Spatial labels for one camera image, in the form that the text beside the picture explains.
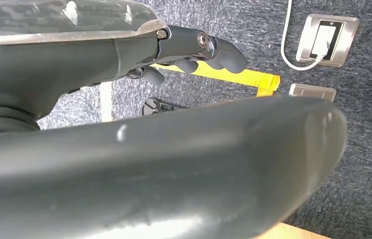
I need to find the white floor tape strip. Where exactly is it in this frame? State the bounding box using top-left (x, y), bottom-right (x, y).
top-left (99, 82), bottom-right (114, 123)

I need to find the yellow floor tape strip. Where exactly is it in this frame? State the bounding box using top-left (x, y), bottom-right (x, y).
top-left (151, 61), bottom-right (281, 97)

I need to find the light wooden board edge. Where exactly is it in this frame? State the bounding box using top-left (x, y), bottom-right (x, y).
top-left (255, 223), bottom-right (333, 239)

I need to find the closed steel floor socket plate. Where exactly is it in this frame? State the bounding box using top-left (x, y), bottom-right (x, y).
top-left (288, 83), bottom-right (337, 103)

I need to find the steel floor socket with plug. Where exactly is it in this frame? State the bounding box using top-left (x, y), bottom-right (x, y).
top-left (295, 13), bottom-right (360, 68)

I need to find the white power cable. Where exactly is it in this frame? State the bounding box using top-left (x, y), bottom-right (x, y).
top-left (280, 0), bottom-right (322, 72)

